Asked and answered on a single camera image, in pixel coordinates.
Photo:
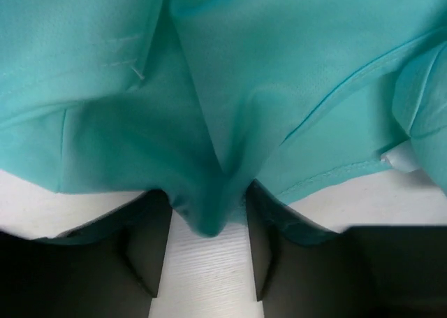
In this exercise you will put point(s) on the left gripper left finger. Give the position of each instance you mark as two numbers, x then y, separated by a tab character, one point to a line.
110	267

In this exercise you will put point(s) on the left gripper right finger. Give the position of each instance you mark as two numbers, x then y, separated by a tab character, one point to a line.
304	270

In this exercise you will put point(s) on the teal t shirt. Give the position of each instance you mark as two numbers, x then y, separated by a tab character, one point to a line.
199	98

